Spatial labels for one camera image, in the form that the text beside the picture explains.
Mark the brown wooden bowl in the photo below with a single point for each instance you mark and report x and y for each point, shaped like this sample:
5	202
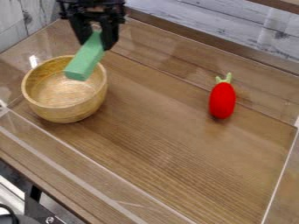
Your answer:
59	99

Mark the clear acrylic tray wall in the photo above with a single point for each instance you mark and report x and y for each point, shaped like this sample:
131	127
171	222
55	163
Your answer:
96	194

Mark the black table leg bracket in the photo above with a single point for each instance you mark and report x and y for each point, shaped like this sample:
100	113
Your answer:
35	210

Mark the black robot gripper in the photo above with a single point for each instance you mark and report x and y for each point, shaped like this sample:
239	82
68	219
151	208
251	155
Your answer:
81	11

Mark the red plush radish toy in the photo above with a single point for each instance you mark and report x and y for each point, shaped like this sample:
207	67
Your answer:
223	98

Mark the green rectangular block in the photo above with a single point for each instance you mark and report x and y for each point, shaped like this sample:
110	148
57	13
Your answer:
87	57

